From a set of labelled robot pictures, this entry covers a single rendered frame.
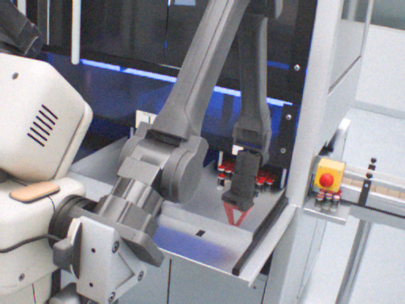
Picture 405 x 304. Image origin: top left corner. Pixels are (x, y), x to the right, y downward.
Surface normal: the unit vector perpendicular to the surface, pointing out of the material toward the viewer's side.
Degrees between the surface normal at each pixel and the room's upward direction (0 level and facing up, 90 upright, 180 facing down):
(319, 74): 90
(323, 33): 90
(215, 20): 52
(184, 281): 90
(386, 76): 90
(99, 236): 82
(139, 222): 59
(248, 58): 117
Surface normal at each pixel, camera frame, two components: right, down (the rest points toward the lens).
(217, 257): 0.10, -0.92
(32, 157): 0.86, 0.33
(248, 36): -0.42, 0.69
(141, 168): -0.16, -0.54
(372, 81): -0.43, 0.31
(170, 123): -0.25, -0.32
